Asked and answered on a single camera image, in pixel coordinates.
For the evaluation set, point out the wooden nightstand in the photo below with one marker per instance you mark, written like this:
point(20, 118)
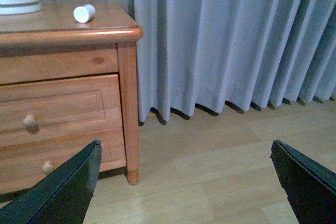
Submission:
point(51, 45)

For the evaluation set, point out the drawer wooden knob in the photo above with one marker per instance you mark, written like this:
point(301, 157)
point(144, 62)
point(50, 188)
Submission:
point(48, 167)
point(30, 123)

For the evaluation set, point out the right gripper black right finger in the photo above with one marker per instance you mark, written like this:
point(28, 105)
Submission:
point(310, 187)

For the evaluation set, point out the white medicine bottle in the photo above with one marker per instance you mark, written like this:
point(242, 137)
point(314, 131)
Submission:
point(84, 13)

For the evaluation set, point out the grey curtain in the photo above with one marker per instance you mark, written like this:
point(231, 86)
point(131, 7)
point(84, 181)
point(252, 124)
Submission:
point(209, 52)

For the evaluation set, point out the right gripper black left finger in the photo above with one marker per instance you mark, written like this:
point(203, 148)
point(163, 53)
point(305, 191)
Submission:
point(63, 196)

